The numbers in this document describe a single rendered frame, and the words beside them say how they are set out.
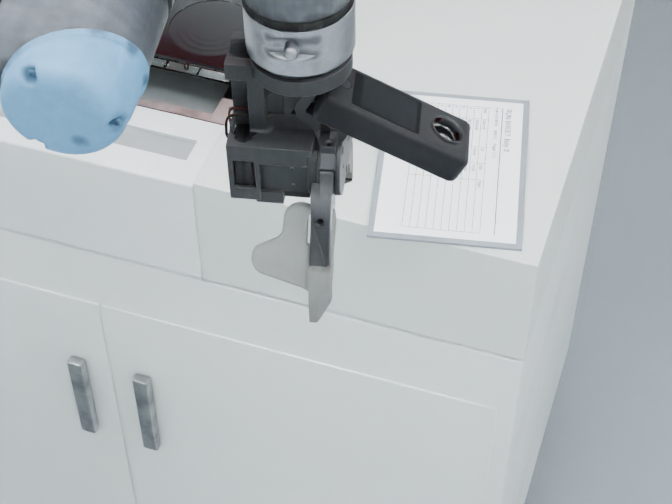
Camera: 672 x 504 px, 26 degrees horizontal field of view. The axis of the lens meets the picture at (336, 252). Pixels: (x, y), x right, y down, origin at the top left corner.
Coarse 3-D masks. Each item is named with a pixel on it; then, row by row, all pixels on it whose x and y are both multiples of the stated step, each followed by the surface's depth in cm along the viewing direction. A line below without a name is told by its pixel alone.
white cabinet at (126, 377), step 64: (576, 192) 165; (0, 256) 164; (64, 256) 160; (576, 256) 198; (0, 320) 173; (64, 320) 168; (128, 320) 164; (192, 320) 161; (256, 320) 157; (320, 320) 153; (0, 384) 184; (64, 384) 179; (128, 384) 174; (192, 384) 170; (256, 384) 165; (320, 384) 161; (384, 384) 157; (448, 384) 154; (512, 384) 151; (0, 448) 196; (64, 448) 190; (128, 448) 185; (192, 448) 180; (256, 448) 175; (320, 448) 171; (384, 448) 166; (448, 448) 162; (512, 448) 163
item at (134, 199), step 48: (0, 144) 149; (144, 144) 149; (192, 144) 149; (0, 192) 155; (48, 192) 152; (96, 192) 150; (144, 192) 147; (192, 192) 145; (96, 240) 156; (144, 240) 153; (192, 240) 150
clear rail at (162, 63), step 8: (152, 64) 166; (160, 64) 166; (168, 64) 165; (176, 64) 165; (192, 64) 165; (176, 72) 166; (184, 72) 165; (192, 72) 165; (200, 72) 165; (208, 72) 164; (216, 72) 164; (216, 80) 165; (224, 80) 164
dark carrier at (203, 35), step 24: (192, 0) 173; (216, 0) 173; (240, 0) 173; (168, 24) 170; (192, 24) 171; (216, 24) 171; (240, 24) 170; (168, 48) 167; (192, 48) 168; (216, 48) 168
